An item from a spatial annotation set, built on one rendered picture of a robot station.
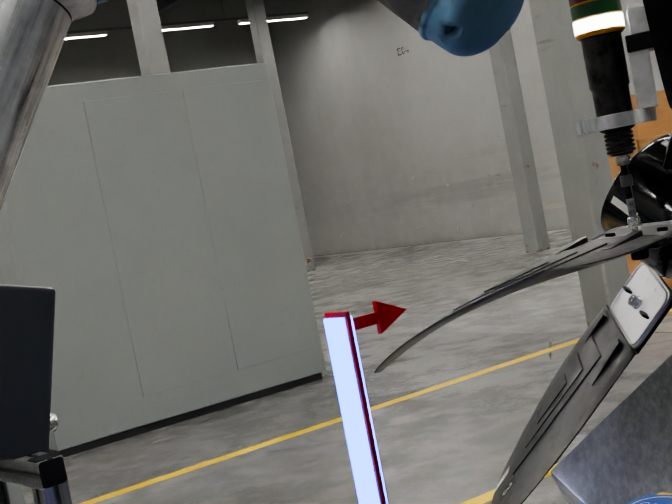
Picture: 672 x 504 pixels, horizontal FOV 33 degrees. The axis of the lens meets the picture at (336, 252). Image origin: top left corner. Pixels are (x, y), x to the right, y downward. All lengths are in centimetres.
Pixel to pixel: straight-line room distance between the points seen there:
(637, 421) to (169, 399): 647
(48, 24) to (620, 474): 60
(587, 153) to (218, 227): 245
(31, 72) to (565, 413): 59
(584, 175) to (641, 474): 635
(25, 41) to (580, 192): 651
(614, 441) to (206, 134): 670
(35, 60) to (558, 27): 647
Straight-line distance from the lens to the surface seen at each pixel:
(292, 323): 779
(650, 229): 104
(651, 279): 113
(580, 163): 730
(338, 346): 78
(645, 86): 102
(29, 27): 96
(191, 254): 743
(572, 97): 729
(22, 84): 95
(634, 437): 99
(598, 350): 114
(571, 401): 114
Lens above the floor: 127
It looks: 3 degrees down
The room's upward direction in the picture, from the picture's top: 11 degrees counter-clockwise
